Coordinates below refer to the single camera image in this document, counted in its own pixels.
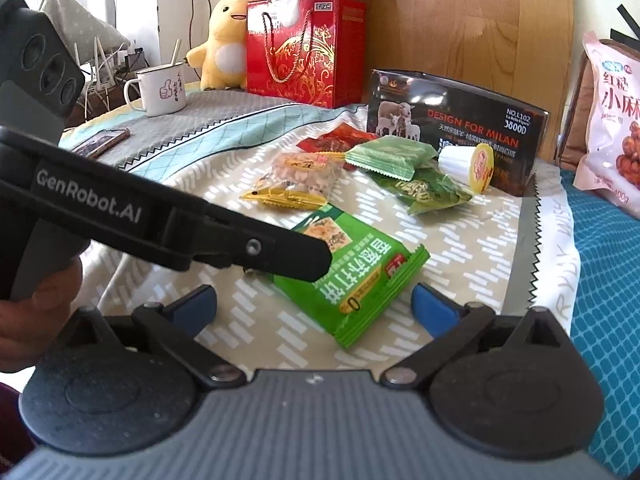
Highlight dark green snack packet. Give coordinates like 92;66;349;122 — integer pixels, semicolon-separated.
370;167;475;216

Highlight white enamel mug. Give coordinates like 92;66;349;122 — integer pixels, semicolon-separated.
124;62;187;118

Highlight red gift box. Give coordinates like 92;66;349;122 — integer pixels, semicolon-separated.
246;0;367;110

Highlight blue mesh mat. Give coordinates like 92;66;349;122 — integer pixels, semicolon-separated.
550;167;640;476

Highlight smartphone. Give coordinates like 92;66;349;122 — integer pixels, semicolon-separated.
70;127;132;157

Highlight grey patterned cushion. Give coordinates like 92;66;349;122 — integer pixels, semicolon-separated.
39;0;132;68

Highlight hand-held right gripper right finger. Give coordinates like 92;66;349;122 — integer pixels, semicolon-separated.
382;282;571;387

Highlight light green snack packet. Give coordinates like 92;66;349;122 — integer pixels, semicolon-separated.
344;135;437;182

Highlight patterned tablecloth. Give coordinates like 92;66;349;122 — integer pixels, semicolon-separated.
30;91;583;376

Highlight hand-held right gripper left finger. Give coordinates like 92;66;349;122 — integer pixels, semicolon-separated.
70;284;242;389

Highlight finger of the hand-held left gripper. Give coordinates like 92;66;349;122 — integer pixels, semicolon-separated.
167;201;334;284

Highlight person's left hand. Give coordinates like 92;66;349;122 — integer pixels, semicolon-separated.
0;259;84;374

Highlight yellow plush toy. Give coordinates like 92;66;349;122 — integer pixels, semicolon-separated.
186;0;251;92

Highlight clear yellow peanut packet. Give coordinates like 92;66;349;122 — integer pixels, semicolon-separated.
239;152;346;212

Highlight white jelly cup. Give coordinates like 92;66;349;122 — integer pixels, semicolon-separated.
438;142;497;195

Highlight red snack packet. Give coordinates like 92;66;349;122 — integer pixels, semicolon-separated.
296;122;378;171

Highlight black cable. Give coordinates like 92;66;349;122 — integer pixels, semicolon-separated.
186;0;211;61

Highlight pink snack bag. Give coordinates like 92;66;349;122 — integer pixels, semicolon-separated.
572;30;640;206

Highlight large green cracker packet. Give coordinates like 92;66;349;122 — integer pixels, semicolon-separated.
272;205;431;350

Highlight white router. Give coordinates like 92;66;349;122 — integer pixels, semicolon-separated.
72;37;132;106

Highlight black sheep print box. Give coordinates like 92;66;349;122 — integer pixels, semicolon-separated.
366;69;550;197

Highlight wooden headboard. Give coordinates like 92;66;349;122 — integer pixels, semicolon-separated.
230;0;576;161

